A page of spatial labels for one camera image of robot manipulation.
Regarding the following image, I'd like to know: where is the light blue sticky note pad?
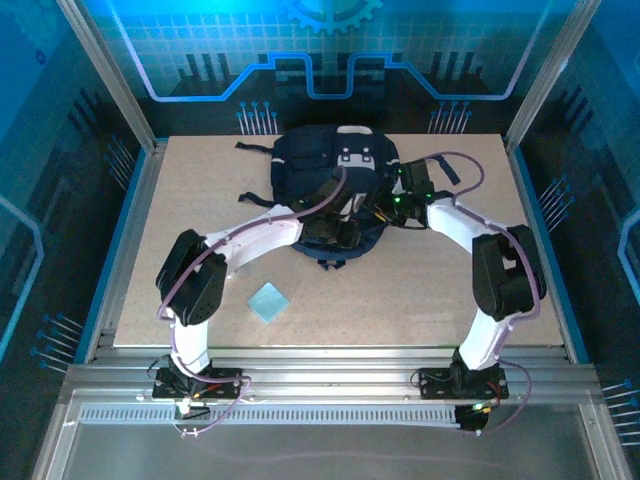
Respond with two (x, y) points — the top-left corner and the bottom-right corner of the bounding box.
(248, 282), (291, 325)

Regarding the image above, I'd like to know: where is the aluminium table rail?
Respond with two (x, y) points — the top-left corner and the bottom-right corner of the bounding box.
(59, 347), (601, 406)

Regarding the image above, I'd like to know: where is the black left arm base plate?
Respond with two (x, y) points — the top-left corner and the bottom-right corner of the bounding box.
(151, 367), (242, 401)

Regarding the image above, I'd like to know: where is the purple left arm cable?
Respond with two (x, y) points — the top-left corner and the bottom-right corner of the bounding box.
(157, 167), (349, 440)

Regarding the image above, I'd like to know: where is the small connector board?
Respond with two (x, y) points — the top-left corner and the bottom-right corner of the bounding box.
(174, 399), (211, 420)

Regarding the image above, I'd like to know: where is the black controller box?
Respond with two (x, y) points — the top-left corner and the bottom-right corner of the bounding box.
(455, 403), (489, 434)

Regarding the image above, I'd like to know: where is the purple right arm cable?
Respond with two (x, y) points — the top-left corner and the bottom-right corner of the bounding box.
(419, 150), (549, 437)

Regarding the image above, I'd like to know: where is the aluminium side rail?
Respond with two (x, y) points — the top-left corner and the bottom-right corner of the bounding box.
(82, 139), (170, 364)

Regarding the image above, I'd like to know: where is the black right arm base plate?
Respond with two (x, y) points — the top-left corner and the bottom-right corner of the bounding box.
(416, 367), (510, 400)

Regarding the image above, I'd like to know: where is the aluminium frame post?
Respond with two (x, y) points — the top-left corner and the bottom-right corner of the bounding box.
(504, 0), (604, 154)
(54, 0), (169, 154)

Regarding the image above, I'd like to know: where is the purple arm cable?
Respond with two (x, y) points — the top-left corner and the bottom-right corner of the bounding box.
(419, 150), (549, 437)
(157, 167), (349, 440)

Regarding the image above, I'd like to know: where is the slotted cable duct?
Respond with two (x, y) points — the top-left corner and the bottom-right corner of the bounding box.
(78, 407), (459, 426)

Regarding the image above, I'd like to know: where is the navy blue backpack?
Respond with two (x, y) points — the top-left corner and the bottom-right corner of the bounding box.
(234, 124), (461, 271)

